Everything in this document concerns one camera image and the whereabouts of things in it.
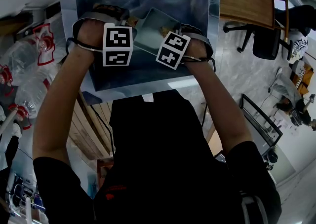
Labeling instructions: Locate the black wrist cord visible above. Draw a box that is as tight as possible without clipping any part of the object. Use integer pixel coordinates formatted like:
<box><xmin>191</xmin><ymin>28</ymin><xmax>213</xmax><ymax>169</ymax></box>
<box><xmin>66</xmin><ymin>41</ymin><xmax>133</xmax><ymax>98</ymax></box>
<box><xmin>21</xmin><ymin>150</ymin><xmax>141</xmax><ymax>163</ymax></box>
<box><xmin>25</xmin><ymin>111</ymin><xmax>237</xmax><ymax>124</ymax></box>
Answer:
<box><xmin>65</xmin><ymin>37</ymin><xmax>103</xmax><ymax>53</ymax></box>
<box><xmin>182</xmin><ymin>55</ymin><xmax>217</xmax><ymax>72</ymax></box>

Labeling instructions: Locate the person's black shirt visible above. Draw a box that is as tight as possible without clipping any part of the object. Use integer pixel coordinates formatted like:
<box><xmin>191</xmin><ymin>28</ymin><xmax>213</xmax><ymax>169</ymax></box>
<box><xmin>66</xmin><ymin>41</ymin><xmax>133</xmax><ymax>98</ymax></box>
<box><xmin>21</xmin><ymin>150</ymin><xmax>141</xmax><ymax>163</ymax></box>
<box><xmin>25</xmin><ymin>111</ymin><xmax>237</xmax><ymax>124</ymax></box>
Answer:
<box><xmin>33</xmin><ymin>89</ymin><xmax>282</xmax><ymax>224</ymax></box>

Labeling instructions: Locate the black office chair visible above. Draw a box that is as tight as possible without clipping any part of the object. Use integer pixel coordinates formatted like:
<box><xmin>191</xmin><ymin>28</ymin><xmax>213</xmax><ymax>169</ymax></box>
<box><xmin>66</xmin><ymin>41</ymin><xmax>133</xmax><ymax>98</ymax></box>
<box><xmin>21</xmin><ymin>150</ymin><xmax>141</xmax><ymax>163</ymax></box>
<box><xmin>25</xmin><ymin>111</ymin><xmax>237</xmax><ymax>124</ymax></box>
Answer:
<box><xmin>223</xmin><ymin>4</ymin><xmax>316</xmax><ymax>61</ymax></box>

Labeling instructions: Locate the black frame stand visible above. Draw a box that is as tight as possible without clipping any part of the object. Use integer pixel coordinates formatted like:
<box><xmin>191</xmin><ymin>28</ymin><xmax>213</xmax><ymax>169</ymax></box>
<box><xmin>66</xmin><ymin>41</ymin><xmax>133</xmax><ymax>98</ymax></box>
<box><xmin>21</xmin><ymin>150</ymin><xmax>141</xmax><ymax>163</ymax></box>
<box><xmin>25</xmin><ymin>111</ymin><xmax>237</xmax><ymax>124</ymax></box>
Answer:
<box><xmin>240</xmin><ymin>93</ymin><xmax>284</xmax><ymax>153</ymax></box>

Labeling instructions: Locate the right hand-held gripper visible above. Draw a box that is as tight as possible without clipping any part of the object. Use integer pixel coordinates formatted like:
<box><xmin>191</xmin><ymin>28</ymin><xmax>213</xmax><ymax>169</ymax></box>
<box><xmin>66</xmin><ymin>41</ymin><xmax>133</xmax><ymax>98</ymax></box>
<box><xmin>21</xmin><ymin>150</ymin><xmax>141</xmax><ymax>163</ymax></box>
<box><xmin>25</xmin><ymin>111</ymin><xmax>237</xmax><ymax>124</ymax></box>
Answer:
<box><xmin>155</xmin><ymin>24</ymin><xmax>214</xmax><ymax>71</ymax></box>

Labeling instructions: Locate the white printed cushion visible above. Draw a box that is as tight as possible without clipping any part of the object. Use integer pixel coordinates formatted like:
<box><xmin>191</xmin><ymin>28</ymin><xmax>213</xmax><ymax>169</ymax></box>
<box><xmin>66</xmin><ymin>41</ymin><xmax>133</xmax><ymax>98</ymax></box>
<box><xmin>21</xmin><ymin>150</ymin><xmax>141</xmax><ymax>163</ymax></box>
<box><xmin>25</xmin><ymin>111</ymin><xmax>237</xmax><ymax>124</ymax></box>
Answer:
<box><xmin>292</xmin><ymin>39</ymin><xmax>309</xmax><ymax>61</ymax></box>

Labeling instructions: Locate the grey shoulder strap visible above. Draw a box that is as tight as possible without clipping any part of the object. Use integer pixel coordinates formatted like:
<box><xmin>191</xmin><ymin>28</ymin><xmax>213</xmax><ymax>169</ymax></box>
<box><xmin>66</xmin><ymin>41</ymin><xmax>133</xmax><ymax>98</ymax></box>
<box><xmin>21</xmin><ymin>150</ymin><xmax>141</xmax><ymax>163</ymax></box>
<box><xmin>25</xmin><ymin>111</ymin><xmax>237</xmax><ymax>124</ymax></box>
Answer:
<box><xmin>240</xmin><ymin>194</ymin><xmax>267</xmax><ymax>224</ymax></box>

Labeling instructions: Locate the person's left forearm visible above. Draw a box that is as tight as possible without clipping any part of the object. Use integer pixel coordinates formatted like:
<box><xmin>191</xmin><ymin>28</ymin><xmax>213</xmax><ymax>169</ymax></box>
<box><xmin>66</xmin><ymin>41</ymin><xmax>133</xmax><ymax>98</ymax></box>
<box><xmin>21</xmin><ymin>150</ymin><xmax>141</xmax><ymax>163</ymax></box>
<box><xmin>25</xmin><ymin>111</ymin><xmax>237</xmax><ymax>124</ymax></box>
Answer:
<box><xmin>32</xmin><ymin>45</ymin><xmax>96</xmax><ymax>167</ymax></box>

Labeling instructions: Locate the person's right forearm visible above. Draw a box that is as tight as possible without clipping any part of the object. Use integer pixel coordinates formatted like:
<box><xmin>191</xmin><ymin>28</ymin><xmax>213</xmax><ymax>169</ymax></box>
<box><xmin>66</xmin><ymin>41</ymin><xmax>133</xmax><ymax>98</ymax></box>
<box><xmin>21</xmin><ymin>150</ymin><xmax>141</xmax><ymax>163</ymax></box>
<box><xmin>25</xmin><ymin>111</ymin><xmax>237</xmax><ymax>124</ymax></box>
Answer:
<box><xmin>185</xmin><ymin>60</ymin><xmax>252</xmax><ymax>156</ymax></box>

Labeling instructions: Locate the person's right hand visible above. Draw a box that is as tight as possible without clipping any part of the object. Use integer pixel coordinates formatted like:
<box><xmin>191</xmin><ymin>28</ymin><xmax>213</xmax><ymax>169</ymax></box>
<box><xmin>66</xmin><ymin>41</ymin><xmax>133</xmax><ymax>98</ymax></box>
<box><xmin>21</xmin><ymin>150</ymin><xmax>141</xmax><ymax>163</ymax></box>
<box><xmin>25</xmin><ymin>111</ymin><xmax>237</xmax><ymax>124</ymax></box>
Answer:
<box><xmin>184</xmin><ymin>39</ymin><xmax>210</xmax><ymax>60</ymax></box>

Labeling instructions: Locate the round wooden stool seat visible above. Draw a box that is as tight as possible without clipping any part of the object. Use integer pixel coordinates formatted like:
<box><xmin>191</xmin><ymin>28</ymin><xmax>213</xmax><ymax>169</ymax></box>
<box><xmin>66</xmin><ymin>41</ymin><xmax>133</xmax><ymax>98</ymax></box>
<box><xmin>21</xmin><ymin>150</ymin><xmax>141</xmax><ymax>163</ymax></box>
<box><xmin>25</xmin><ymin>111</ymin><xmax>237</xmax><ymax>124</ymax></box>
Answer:
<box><xmin>206</xmin><ymin>123</ymin><xmax>223</xmax><ymax>156</ymax></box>

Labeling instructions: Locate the tan fibre clump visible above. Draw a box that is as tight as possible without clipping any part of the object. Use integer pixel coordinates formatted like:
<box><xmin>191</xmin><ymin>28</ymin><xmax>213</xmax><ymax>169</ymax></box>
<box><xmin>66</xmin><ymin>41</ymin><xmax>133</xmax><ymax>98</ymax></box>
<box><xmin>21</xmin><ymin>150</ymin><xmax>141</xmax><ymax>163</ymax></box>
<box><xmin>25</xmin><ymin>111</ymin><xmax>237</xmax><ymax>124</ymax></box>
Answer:
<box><xmin>159</xmin><ymin>26</ymin><xmax>172</xmax><ymax>37</ymax></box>

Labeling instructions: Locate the brown cardboard box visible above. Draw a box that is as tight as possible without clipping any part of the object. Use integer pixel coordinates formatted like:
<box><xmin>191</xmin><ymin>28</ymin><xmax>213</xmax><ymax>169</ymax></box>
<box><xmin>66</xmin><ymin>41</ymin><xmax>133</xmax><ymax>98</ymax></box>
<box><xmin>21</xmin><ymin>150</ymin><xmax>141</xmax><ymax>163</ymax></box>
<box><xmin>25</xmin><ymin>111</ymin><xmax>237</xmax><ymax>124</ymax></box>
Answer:
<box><xmin>0</xmin><ymin>18</ymin><xmax>33</xmax><ymax>37</ymax></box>

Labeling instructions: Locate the person's left hand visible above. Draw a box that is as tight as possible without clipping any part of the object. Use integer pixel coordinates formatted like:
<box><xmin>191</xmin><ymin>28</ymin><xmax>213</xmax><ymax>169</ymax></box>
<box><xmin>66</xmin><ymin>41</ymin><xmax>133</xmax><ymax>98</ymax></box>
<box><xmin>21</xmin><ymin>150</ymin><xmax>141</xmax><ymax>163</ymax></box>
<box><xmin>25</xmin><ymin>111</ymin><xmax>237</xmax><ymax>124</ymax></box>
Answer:
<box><xmin>78</xmin><ymin>19</ymin><xmax>106</xmax><ymax>50</ymax></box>

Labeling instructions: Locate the white wooden stool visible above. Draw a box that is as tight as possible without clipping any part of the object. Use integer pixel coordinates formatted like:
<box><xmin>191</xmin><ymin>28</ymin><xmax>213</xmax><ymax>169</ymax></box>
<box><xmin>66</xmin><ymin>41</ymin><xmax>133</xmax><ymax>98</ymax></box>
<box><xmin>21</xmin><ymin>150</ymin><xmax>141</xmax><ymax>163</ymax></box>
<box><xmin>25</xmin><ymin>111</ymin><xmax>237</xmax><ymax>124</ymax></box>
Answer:
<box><xmin>0</xmin><ymin>107</ymin><xmax>19</xmax><ymax>137</ymax></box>

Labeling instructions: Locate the stainless steel sink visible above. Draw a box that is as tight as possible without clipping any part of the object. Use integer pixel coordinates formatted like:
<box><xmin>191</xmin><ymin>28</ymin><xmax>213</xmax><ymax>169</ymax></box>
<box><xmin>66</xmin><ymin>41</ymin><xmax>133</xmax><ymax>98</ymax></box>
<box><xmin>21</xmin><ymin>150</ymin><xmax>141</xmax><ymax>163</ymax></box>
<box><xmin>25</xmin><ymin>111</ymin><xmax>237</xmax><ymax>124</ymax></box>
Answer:
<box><xmin>59</xmin><ymin>0</ymin><xmax>221</xmax><ymax>100</ymax></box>

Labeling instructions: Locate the grey laptop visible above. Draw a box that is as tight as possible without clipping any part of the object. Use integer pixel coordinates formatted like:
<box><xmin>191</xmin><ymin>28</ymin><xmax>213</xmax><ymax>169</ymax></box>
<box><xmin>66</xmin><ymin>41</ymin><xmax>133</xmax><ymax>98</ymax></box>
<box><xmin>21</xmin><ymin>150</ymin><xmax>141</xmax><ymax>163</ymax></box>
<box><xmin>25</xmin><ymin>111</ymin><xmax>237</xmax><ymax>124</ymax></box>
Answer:
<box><xmin>238</xmin><ymin>106</ymin><xmax>270</xmax><ymax>157</ymax></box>

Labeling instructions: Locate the wooden slatted floor board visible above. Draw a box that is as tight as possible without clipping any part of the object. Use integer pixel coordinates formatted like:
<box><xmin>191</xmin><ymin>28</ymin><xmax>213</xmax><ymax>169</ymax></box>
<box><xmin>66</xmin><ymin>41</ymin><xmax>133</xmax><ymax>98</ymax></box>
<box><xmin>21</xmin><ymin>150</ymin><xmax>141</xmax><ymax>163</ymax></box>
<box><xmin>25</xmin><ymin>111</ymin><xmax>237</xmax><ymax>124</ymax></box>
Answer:
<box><xmin>68</xmin><ymin>89</ymin><xmax>116</xmax><ymax>161</ymax></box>

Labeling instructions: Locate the clear water jug red handle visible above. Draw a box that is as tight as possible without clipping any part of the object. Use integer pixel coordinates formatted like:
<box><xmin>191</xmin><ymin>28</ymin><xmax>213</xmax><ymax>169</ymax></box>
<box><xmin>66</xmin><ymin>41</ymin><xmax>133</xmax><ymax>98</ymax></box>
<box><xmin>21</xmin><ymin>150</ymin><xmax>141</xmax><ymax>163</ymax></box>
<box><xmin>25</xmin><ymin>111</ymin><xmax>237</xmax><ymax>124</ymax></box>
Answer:
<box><xmin>8</xmin><ymin>70</ymin><xmax>59</xmax><ymax>131</ymax></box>
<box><xmin>0</xmin><ymin>64</ymin><xmax>15</xmax><ymax>98</ymax></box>
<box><xmin>4</xmin><ymin>23</ymin><xmax>62</xmax><ymax>71</ymax></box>

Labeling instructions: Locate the black cable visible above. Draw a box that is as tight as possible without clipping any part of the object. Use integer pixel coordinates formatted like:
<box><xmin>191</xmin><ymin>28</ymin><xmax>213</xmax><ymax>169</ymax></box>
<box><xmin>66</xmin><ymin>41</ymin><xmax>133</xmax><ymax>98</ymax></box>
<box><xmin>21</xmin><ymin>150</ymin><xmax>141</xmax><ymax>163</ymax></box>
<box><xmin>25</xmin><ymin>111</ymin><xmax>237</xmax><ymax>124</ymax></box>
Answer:
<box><xmin>200</xmin><ymin>102</ymin><xmax>209</xmax><ymax>130</ymax></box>
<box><xmin>90</xmin><ymin>106</ymin><xmax>116</xmax><ymax>156</ymax></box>

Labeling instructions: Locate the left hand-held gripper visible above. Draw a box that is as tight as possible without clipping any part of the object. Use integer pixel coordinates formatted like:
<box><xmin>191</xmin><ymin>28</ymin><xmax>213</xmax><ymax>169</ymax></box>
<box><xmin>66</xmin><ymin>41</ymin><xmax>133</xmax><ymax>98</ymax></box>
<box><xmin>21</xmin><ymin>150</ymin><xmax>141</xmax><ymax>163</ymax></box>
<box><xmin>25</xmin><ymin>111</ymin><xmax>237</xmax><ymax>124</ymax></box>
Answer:
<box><xmin>72</xmin><ymin>4</ymin><xmax>134</xmax><ymax>67</ymax></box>

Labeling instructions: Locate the reddish brown wooden frame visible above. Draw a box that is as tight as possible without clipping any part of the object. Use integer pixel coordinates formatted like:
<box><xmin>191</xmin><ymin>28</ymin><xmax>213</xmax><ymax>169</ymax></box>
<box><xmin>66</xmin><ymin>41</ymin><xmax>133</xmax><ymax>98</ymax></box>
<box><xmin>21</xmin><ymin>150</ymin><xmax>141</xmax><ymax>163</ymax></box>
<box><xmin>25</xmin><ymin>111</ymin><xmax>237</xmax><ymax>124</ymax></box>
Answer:
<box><xmin>96</xmin><ymin>158</ymin><xmax>116</xmax><ymax>189</ymax></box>

